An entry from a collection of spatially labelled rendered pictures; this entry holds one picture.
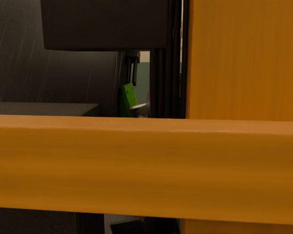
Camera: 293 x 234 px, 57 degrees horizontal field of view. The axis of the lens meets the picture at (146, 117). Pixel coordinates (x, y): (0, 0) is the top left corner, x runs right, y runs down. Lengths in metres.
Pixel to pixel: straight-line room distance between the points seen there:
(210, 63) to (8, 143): 0.22
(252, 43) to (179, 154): 0.13
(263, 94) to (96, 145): 0.18
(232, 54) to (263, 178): 0.12
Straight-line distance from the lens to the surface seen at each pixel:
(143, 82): 6.32
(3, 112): 0.57
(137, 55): 0.75
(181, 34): 0.37
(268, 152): 0.26
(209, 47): 0.29
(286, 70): 0.31
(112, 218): 0.81
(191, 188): 0.27
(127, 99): 0.65
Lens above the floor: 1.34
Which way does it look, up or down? 12 degrees down
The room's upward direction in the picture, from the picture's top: straight up
